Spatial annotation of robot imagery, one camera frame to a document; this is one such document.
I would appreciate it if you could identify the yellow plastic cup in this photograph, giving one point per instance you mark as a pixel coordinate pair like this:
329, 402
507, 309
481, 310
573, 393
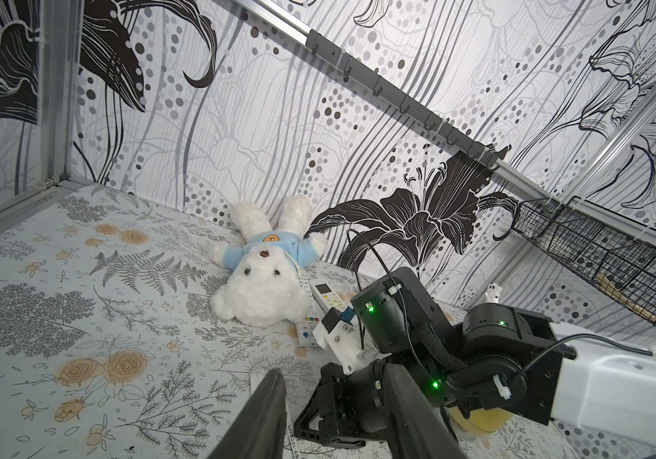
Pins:
481, 422

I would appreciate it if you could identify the black hook rail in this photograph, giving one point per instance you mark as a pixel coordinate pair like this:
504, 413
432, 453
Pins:
352, 70

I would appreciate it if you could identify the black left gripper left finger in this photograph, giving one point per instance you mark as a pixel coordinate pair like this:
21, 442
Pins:
259, 430

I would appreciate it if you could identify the white teddy bear blue shirt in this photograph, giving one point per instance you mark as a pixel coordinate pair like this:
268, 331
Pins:
265, 273

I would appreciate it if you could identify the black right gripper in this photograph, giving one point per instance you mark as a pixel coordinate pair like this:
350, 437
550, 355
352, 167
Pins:
347, 411

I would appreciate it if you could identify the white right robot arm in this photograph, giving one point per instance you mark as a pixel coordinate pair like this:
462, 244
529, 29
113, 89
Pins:
399, 359

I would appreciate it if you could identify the white remote control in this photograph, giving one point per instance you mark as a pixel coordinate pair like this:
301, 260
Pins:
305, 325

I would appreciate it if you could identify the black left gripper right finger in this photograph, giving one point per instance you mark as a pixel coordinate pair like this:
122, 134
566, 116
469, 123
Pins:
413, 430

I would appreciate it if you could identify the white remote with screen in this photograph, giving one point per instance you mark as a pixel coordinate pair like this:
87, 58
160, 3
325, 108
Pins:
326, 296

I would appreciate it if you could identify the black wire basket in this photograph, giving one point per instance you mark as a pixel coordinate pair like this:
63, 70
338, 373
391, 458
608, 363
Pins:
615, 263

